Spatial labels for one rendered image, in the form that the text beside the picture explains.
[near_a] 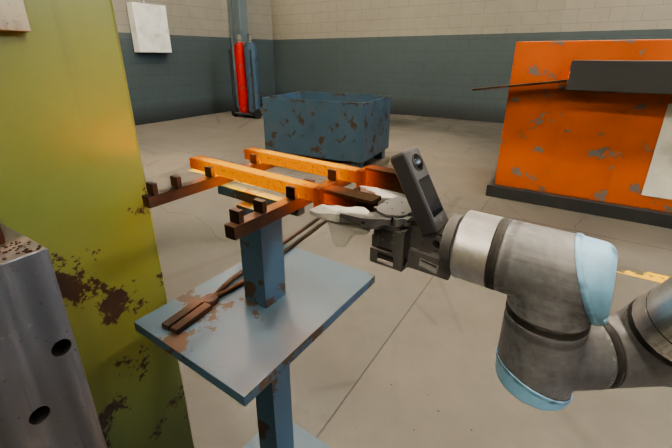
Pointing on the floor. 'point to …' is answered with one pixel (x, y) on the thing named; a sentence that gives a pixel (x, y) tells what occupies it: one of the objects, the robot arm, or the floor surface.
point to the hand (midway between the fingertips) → (336, 196)
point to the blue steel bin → (328, 125)
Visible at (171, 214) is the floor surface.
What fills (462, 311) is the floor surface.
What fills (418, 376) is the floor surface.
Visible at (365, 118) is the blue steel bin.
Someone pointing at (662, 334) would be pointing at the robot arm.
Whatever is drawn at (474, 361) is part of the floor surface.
